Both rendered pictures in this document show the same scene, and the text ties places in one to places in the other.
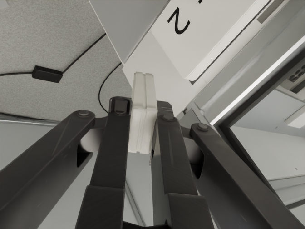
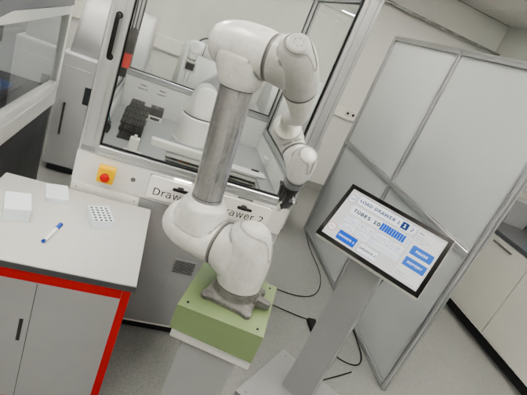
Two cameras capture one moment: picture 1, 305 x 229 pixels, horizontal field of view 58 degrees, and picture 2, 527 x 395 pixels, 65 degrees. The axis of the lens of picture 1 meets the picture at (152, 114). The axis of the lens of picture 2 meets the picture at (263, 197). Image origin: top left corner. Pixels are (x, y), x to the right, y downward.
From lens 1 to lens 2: 172 cm
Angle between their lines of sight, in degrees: 18
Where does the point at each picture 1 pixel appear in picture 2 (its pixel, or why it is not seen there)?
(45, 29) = (285, 333)
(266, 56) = (259, 195)
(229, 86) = (268, 199)
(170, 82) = (274, 214)
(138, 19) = not seen: hidden behind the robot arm
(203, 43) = (262, 210)
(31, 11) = (279, 341)
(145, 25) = not seen: hidden behind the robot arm
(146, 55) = (270, 226)
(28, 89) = not seen: hidden behind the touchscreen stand
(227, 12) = (254, 208)
